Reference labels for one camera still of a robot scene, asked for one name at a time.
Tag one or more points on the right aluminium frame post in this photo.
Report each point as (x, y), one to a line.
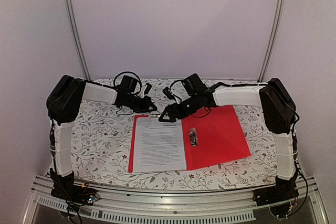
(272, 39)

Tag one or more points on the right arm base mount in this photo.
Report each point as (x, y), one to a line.
(283, 190)

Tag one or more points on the left aluminium frame post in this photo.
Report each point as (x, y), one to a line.
(76, 39)

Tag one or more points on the printed white paper sheets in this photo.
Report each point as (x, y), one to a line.
(156, 146)

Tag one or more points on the spine metal folder clip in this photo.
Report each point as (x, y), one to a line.
(193, 137)

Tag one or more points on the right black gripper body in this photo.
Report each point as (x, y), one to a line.
(188, 109)

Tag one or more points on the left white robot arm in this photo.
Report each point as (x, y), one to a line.
(64, 102)

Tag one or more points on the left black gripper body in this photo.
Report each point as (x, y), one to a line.
(136, 106)

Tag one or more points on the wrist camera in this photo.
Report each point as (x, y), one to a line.
(146, 89)
(166, 91)

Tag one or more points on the aluminium frame post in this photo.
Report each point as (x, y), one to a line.
(272, 39)
(76, 39)

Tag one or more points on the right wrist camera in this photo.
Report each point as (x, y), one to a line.
(166, 91)

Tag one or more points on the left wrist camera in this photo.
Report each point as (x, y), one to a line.
(146, 89)

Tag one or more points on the red file folder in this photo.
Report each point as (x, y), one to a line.
(220, 138)

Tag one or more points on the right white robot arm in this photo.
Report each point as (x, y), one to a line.
(278, 108)

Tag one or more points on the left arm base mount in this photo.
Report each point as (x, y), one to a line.
(64, 188)

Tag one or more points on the aluminium front rail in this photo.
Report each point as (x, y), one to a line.
(133, 205)

